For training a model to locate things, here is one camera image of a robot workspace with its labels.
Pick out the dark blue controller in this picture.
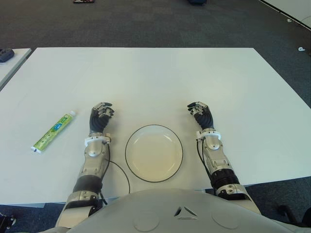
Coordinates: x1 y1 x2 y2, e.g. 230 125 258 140
0 48 15 63

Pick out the green toothpaste tube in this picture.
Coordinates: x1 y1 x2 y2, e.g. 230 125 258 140
30 110 76 154

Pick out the grey robot torso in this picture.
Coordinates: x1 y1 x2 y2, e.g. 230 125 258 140
52 188 311 233

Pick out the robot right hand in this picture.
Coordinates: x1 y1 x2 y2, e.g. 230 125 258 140
187 101 216 132

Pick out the black chair base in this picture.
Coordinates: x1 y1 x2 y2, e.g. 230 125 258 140
276 205 311 229

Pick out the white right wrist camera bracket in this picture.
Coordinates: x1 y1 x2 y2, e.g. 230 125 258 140
195 130 222 141

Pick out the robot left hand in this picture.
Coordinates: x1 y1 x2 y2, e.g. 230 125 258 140
88 101 115 135

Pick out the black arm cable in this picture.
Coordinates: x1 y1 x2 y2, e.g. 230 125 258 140
97 139 131 206
196 139 215 192

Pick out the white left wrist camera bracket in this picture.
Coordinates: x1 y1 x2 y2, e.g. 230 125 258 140
84 136 112 146

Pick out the white floor board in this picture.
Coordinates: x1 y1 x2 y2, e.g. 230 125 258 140
257 0 311 31

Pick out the white side table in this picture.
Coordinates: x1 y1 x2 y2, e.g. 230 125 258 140
0 48 33 90

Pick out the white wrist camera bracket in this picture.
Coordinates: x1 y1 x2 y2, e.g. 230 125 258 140
195 130 222 141
84 136 112 146

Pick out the white plate black rim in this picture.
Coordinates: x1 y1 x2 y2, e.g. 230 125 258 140
124 124 184 182

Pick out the black floor device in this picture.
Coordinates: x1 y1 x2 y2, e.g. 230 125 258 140
0 212 17 230

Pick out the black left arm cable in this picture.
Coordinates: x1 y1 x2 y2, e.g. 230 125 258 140
97 139 131 206

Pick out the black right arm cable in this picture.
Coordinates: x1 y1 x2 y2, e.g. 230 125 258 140
196 139 215 192

